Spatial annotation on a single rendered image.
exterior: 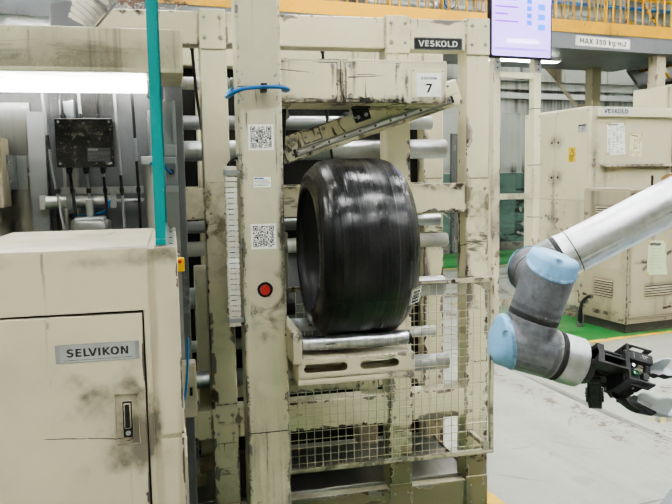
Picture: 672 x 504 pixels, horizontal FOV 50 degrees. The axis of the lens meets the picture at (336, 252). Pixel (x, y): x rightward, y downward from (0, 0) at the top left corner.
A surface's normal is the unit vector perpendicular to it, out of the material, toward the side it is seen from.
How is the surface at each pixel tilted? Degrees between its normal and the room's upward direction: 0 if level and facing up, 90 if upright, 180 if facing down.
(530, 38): 90
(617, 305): 90
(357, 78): 90
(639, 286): 90
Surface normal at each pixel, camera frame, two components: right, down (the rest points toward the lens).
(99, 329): 0.22, 0.10
